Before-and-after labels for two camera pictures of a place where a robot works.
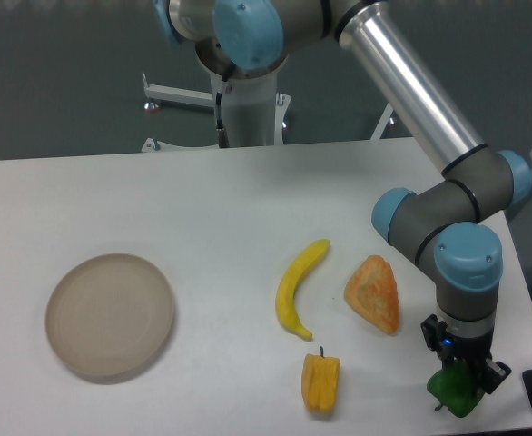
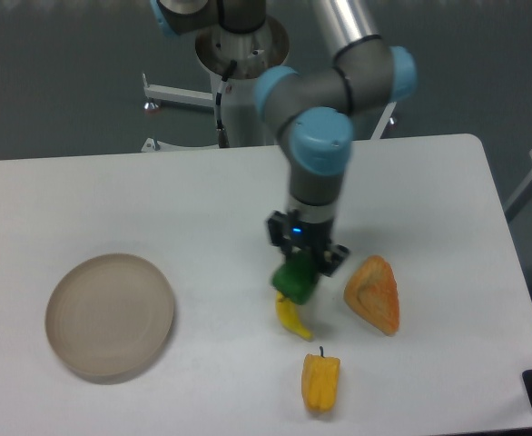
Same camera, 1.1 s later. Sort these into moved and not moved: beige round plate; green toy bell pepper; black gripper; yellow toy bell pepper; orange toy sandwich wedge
Moved: green toy bell pepper; black gripper
Not moved: orange toy sandwich wedge; beige round plate; yellow toy bell pepper
